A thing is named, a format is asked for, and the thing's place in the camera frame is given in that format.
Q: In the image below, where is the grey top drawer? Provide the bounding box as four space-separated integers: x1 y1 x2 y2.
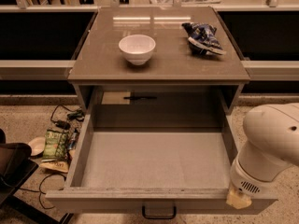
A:
45 87 278 220

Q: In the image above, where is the grey drawer cabinet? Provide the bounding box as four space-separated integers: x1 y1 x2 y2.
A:
68 7 249 130

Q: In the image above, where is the black power adapter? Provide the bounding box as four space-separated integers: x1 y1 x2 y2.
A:
50 105 84 130

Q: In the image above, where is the green chip bag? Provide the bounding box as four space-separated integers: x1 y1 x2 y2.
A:
42 130 68 161

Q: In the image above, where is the black chair base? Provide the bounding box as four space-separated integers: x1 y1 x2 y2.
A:
0 129 73 224

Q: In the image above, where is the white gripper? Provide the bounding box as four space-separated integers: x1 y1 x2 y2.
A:
226 159 272 210

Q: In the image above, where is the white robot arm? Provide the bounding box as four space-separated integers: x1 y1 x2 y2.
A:
226 103 299 209

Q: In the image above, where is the white plate on floor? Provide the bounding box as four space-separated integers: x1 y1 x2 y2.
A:
28 137 45 157

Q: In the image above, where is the blue chip bag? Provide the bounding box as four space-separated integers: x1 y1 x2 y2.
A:
181 22 226 55

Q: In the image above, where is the black cable on floor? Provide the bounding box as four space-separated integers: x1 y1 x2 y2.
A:
18 173 67 210

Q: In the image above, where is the white ceramic bowl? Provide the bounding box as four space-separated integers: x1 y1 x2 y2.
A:
119 35 156 65

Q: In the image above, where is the yellow snack packet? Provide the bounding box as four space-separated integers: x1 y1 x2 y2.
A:
40 161 69 173

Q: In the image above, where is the pile of snack packets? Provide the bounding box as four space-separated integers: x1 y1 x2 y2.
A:
67 129 79 159

